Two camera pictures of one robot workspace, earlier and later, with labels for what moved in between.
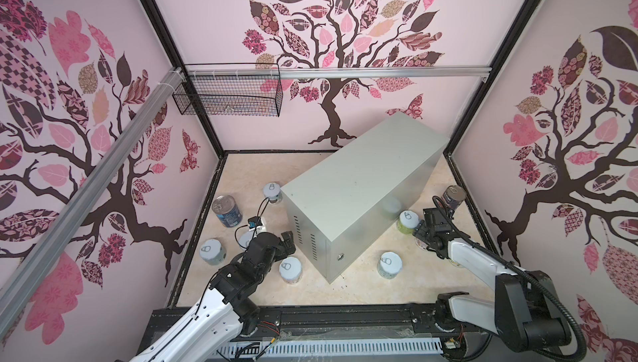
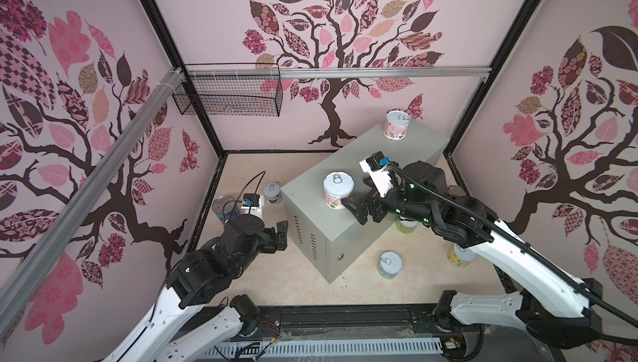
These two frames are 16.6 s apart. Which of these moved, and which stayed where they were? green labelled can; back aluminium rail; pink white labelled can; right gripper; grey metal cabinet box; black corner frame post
Moved: right gripper; pink white labelled can
Stayed: grey metal cabinet box; back aluminium rail; black corner frame post; green labelled can
